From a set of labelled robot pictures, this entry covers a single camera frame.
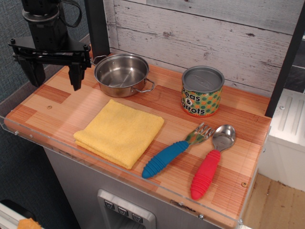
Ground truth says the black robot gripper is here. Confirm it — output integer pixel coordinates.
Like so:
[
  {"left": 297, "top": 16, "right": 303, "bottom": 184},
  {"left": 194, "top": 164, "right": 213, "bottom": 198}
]
[{"left": 9, "top": 22, "right": 91, "bottom": 91}]

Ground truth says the small stainless steel pot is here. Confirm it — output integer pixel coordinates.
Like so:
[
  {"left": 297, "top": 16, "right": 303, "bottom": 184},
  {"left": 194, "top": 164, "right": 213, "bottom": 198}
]
[{"left": 91, "top": 53, "right": 155, "bottom": 98}]

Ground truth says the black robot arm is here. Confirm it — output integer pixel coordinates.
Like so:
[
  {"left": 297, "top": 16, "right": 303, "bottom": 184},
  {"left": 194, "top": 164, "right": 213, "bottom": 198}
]
[{"left": 9, "top": 0, "right": 91, "bottom": 91}]

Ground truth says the yellow folded cloth napkin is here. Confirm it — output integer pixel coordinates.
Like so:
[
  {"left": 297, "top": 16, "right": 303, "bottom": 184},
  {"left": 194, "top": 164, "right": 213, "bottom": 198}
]
[{"left": 73, "top": 99, "right": 164, "bottom": 169}]

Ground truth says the clear acrylic edge guard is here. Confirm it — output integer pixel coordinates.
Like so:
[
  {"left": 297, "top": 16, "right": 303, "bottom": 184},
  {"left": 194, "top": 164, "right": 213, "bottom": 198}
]
[{"left": 0, "top": 82, "right": 243, "bottom": 229}]

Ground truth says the grey toy fridge cabinet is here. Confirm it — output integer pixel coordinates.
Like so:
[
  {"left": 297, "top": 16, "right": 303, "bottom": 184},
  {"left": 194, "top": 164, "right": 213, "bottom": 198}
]
[{"left": 45, "top": 148, "right": 243, "bottom": 229}]

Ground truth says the peas and carrots tin can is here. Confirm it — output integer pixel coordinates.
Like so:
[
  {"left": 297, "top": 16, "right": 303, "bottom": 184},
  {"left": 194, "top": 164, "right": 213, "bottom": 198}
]
[{"left": 181, "top": 66, "right": 224, "bottom": 117}]

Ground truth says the orange sponge object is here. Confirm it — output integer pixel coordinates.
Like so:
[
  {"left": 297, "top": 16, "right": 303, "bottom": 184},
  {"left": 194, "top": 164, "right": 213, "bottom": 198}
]
[{"left": 17, "top": 218, "right": 42, "bottom": 229}]

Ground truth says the silver ice dispenser panel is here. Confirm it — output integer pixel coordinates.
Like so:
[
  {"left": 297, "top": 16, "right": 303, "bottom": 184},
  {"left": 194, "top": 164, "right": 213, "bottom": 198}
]
[{"left": 97, "top": 189, "right": 156, "bottom": 229}]

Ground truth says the white toy sink unit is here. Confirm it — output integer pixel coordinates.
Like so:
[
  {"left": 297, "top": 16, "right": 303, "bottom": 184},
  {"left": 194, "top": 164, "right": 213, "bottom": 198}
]
[{"left": 258, "top": 89, "right": 305, "bottom": 191}]

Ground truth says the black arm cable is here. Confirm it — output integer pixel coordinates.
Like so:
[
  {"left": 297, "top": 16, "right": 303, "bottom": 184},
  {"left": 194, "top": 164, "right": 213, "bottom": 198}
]
[{"left": 59, "top": 0, "right": 83, "bottom": 28}]

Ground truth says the dark vertical post left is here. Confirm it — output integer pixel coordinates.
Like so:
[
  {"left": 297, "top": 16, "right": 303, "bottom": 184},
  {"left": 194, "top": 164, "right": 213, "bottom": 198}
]
[{"left": 84, "top": 0, "right": 110, "bottom": 57}]

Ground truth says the dark vertical post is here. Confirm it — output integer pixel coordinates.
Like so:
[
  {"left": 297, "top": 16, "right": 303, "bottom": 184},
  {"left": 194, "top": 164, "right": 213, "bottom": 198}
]
[
  {"left": 84, "top": 0, "right": 110, "bottom": 57},
  {"left": 265, "top": 3, "right": 305, "bottom": 118}
]

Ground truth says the blue handled toy fork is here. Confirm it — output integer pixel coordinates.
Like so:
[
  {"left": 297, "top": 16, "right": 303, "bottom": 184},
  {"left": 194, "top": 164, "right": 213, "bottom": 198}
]
[{"left": 142, "top": 122, "right": 215, "bottom": 178}]

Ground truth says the red handled toy spoon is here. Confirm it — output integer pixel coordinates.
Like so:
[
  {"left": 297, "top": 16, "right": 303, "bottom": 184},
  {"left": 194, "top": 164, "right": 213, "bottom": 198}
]
[{"left": 190, "top": 125, "right": 236, "bottom": 200}]

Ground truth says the dark vertical post right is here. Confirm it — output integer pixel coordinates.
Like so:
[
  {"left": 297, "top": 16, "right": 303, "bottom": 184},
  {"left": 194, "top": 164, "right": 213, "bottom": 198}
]
[{"left": 265, "top": 3, "right": 305, "bottom": 118}]

